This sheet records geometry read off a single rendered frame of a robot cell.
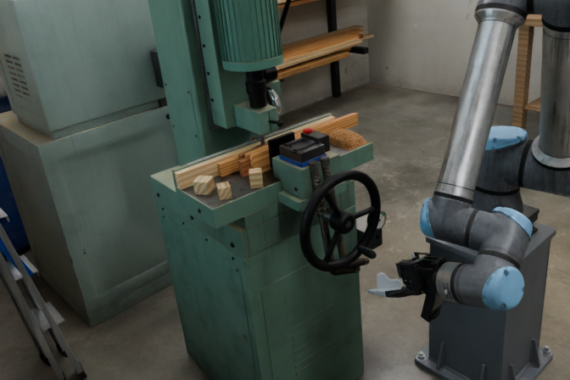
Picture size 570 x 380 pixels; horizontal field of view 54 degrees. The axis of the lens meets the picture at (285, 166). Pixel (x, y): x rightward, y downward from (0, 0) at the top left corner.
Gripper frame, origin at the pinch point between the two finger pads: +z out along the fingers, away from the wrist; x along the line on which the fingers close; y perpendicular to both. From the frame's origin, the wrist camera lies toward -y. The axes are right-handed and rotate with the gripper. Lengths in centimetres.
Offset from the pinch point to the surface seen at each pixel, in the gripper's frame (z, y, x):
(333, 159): 13.0, 33.0, -4.5
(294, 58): 235, 78, -169
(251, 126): 35, 48, 4
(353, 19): 287, 102, -287
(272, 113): 29, 50, 0
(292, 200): 18.6, 25.9, 9.0
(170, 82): 63, 69, 12
